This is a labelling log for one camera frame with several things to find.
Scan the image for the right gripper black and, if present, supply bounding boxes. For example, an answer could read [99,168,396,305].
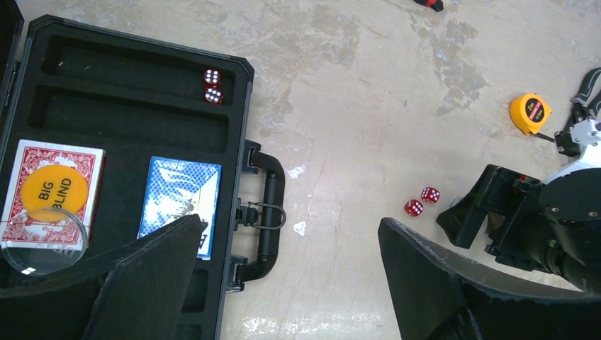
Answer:
[436,164,563,273]

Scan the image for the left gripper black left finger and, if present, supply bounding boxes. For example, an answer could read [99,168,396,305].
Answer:
[1,215,207,339]

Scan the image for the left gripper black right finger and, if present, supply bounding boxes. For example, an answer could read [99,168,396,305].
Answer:
[378,217,600,339]

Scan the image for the clear round dealer button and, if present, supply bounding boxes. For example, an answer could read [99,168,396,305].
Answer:
[1,207,89,276]

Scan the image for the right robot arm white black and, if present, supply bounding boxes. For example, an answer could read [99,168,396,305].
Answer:
[436,164,600,295]

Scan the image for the black poker set case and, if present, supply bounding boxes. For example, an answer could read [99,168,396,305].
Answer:
[1,1,286,339]

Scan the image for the red die left on table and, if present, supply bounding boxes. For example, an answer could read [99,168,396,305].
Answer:
[403,199,424,217]

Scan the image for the blue playing card deck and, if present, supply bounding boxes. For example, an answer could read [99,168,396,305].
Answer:
[137,157,222,261]

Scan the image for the red playing card deck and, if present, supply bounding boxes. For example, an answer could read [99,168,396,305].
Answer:
[1,140,106,251]

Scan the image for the yellow tape measure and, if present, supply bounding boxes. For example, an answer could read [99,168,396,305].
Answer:
[509,93,555,142]

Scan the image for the yellow big blind button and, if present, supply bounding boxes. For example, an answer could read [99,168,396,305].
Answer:
[18,164,89,222]

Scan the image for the lower red die in case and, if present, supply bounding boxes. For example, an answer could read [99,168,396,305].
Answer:
[204,86,224,105]

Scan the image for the red die in case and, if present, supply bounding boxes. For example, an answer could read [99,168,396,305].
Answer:
[203,69,222,88]
[204,86,224,105]

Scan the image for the red utility knife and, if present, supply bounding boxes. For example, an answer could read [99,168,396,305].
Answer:
[414,0,444,12]

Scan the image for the upper red die in case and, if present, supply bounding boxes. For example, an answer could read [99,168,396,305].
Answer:
[203,69,222,88]

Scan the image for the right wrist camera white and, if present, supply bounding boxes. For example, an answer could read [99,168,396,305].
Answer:
[555,119,600,171]

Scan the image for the black handled pliers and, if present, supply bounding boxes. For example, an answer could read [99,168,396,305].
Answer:
[571,67,600,119]

